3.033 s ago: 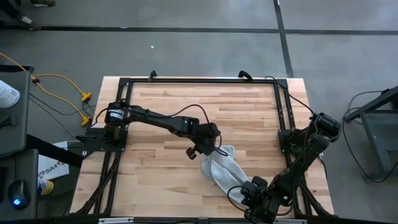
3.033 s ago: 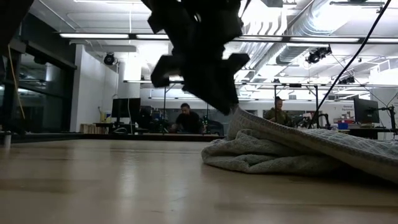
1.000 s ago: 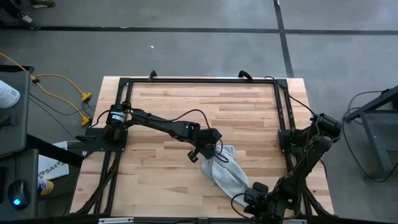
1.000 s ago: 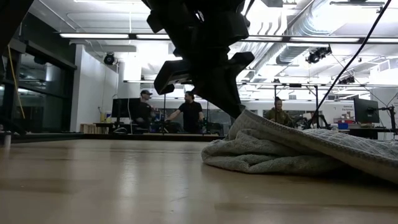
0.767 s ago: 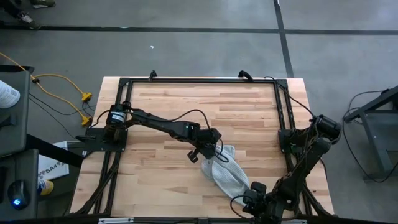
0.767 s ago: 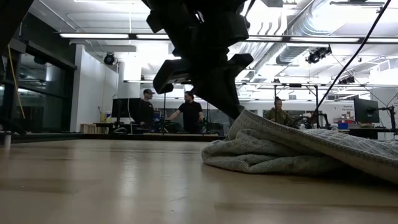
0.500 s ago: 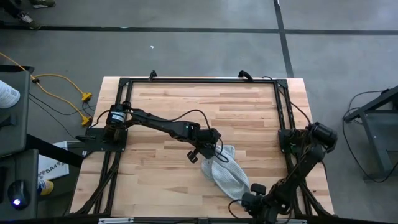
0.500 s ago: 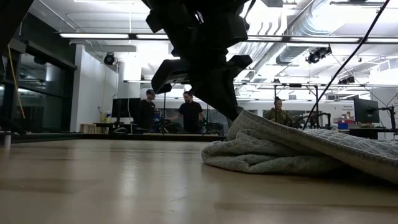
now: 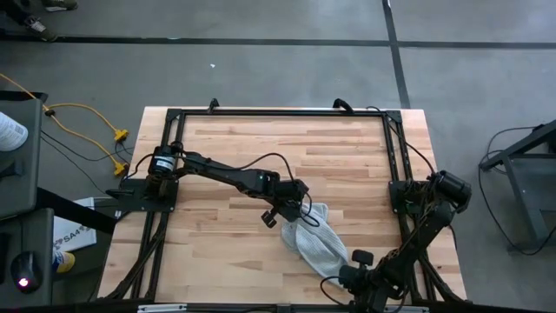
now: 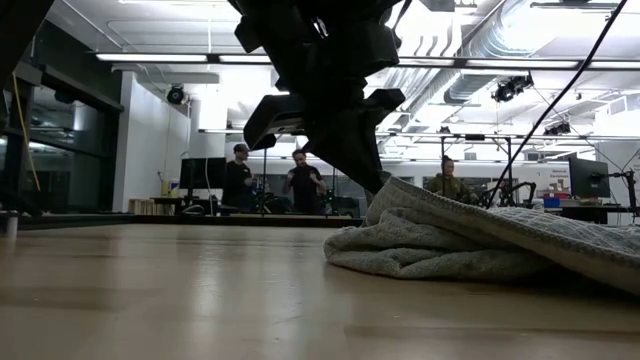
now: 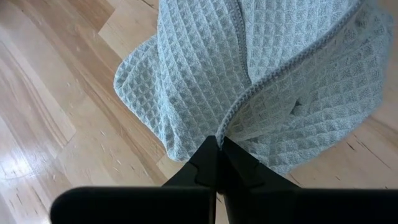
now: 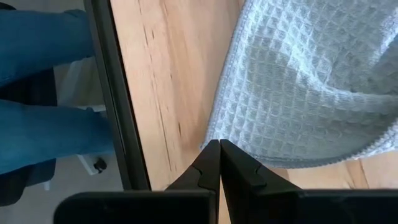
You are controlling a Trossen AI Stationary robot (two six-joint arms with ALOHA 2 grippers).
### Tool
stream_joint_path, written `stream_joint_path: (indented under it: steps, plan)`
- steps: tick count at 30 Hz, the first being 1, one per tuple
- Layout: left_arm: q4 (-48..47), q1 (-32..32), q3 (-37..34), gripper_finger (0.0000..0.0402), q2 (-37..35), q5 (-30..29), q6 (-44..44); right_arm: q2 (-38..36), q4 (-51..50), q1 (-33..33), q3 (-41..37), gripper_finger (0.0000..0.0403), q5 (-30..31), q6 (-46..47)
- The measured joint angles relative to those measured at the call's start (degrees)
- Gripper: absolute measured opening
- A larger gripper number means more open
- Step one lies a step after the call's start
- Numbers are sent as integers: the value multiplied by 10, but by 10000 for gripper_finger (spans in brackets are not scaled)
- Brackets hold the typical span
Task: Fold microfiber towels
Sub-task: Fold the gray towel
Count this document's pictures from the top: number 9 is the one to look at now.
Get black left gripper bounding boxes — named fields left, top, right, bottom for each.
left=260, top=195, right=312, bottom=230

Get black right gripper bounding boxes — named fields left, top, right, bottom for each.
left=337, top=264, right=375, bottom=293

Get grey waffle microfiber towel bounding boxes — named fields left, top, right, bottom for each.
left=280, top=202, right=351, bottom=288

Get black metal stand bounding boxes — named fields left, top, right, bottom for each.
left=478, top=117, right=556, bottom=253

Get black diagonal bar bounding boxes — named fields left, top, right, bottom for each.
left=36, top=186, right=118, bottom=235

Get white printed cardboard box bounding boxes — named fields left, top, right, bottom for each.
left=52, top=196, right=118, bottom=253

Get yellow tipped shoe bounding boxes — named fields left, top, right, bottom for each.
left=51, top=250, right=76, bottom=274

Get dark grey desk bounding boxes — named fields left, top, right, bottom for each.
left=0, top=207, right=56, bottom=308

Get black computer mouse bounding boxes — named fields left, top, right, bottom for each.
left=10, top=250, right=43, bottom=295

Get grey plastic cart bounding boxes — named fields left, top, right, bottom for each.
left=0, top=90, right=49, bottom=221

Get white labelled bottle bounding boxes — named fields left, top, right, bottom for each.
left=0, top=111, right=30, bottom=152

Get person's shoe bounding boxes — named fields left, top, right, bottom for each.
left=41, top=0, right=79, bottom=13
left=23, top=15, right=58, bottom=43

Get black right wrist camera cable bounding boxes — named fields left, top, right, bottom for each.
left=320, top=275, right=348, bottom=308

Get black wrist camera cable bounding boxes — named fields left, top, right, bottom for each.
left=320, top=275, right=348, bottom=308
left=236, top=151, right=321, bottom=228

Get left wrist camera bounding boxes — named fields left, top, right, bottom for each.
left=277, top=178, right=310, bottom=202

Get black left wrist camera cable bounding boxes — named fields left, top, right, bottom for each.
left=236, top=151, right=321, bottom=228

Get silver bracket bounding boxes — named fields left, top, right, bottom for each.
left=136, top=303, right=188, bottom=313
left=381, top=305, right=431, bottom=313

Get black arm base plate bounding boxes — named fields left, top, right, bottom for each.
left=388, top=178, right=440, bottom=215
left=106, top=176, right=180, bottom=214

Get black aluminium table frame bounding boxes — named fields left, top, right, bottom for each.
left=98, top=107, right=468, bottom=313

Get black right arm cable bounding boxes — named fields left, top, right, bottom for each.
left=366, top=105, right=437, bottom=175

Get black floor cable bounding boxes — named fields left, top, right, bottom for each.
left=476, top=125, right=556, bottom=256

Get yellow extension cord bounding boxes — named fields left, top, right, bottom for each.
left=46, top=102, right=129, bottom=143
left=0, top=72, right=129, bottom=177

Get thin black floor cables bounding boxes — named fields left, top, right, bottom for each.
left=39, top=130, right=134, bottom=183

